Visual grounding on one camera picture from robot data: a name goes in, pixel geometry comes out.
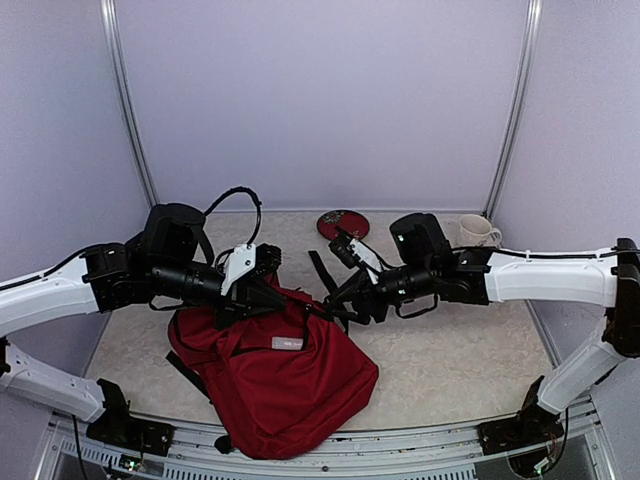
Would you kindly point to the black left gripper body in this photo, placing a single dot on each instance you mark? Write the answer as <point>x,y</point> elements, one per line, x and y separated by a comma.
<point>232,303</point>

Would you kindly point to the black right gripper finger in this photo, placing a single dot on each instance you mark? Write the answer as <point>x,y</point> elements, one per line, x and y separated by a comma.
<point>346,292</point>
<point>340,312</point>

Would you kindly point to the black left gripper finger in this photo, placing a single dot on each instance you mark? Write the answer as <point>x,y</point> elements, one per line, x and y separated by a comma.
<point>249,311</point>
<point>265,295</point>

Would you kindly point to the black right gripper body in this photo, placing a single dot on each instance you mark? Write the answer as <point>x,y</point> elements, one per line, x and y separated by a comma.
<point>377,308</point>

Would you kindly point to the red student backpack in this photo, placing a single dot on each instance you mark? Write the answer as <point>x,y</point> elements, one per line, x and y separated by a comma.
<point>281,383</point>

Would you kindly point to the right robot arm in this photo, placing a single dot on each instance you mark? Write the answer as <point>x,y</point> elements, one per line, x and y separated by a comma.
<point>480,275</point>

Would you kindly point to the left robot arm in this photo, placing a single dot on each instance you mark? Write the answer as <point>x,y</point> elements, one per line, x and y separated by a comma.
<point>171,257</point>

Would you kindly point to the white ceramic mug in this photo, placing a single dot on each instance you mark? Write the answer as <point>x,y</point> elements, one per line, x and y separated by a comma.
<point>476,230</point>

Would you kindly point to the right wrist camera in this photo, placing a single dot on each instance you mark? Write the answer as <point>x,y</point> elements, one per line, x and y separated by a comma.
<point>353,253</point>

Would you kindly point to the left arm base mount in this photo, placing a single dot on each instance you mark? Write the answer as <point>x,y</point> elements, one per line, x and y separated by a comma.
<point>117,427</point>

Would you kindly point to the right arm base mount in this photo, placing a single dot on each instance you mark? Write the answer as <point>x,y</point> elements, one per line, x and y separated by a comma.
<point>529,426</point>

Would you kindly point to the aluminium front rail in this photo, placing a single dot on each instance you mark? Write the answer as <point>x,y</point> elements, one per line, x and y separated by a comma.
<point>449,451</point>

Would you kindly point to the right aluminium frame post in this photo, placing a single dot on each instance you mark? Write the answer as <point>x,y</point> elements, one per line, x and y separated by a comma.
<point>517,106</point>

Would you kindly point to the aluminium frame post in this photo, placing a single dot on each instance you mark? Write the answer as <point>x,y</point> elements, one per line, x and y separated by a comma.
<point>517,106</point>
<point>114,44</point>

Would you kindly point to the left aluminium frame post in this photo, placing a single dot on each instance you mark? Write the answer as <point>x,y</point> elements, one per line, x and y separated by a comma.
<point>114,44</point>

